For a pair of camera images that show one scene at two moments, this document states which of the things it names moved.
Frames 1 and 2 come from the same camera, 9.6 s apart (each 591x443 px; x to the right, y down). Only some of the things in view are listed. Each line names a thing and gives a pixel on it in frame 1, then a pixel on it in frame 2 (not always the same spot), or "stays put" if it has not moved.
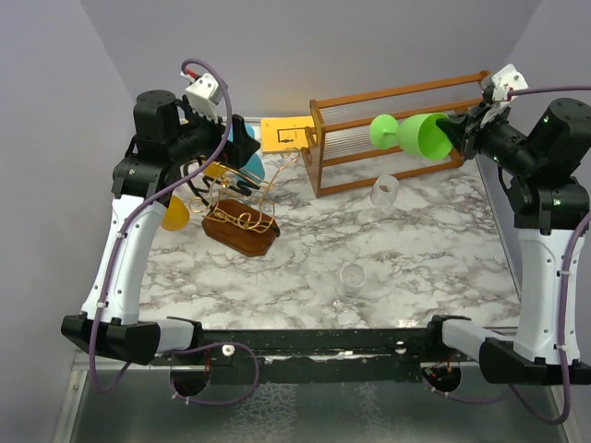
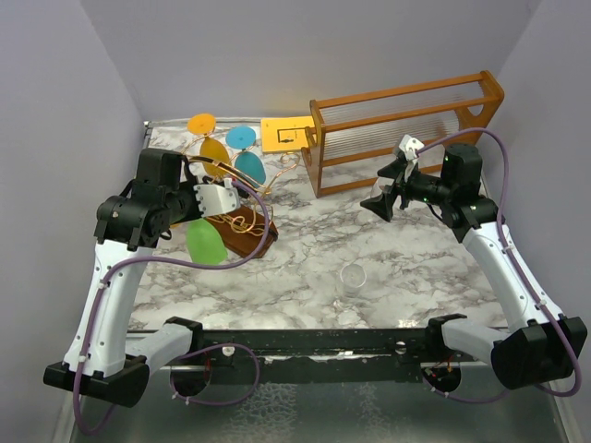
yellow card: [284, 133] stays put
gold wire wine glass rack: [240, 210] stays put
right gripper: [476, 125] → [382, 205]
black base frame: [313, 355] stays put
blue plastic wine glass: [255, 168] stays put
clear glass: [352, 279] stays put
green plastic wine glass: [419, 134] → [204, 245]
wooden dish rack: [340, 155] stays put
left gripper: [236, 152] → [197, 210]
